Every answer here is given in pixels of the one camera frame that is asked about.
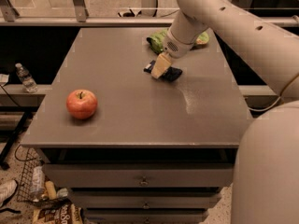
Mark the green snack bag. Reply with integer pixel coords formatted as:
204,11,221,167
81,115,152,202
146,29,209,54

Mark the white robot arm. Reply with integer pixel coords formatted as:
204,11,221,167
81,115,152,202
151,0,299,224

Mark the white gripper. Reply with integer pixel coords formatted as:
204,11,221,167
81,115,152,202
151,28,195,79

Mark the red apple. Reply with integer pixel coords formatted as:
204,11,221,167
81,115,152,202
66,90,98,119

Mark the white shoe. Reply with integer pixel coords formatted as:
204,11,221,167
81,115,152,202
0,179,18,206

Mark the metal railing frame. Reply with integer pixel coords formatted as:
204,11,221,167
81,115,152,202
1,0,299,27

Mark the clear water bottle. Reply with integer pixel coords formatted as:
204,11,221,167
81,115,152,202
15,63,38,93

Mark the grey drawer cabinet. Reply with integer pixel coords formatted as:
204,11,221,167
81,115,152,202
22,28,251,224

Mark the blue rxbar wrapper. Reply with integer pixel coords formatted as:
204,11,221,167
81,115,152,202
143,60,183,82

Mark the plastic bottle in basket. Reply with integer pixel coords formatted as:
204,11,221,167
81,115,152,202
30,166,45,202

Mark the brown snack bag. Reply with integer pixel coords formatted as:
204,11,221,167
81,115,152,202
33,203,83,224

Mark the black wire basket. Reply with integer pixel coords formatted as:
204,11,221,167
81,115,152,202
17,148,68,208

